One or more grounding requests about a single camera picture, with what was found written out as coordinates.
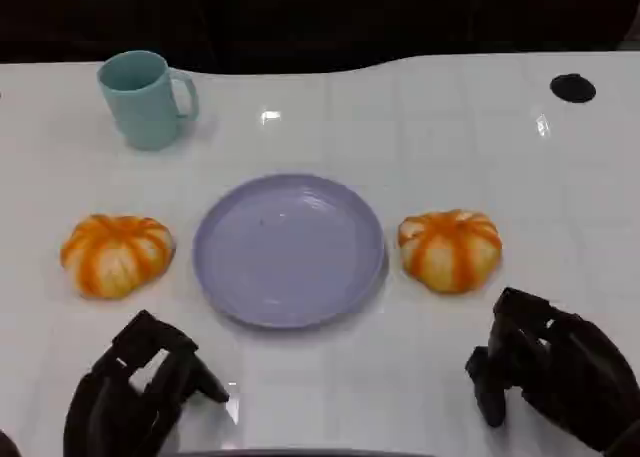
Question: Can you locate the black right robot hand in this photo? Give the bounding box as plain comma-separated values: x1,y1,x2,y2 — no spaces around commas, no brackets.
464,286,640,457

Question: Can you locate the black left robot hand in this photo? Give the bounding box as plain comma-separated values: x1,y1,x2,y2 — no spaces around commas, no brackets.
62,309,231,457

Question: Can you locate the orange and white bread roll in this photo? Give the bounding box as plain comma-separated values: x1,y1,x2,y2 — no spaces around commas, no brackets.
59,213,176,300
397,209,503,295

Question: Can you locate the lilac plate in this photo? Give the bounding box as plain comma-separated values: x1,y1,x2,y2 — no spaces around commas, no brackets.
192,173,387,329

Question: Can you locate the black round table grommet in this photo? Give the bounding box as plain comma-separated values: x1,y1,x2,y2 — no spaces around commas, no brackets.
549,73,597,104

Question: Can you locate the pale green mug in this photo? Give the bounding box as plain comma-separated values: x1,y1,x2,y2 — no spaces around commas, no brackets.
96,50,200,152

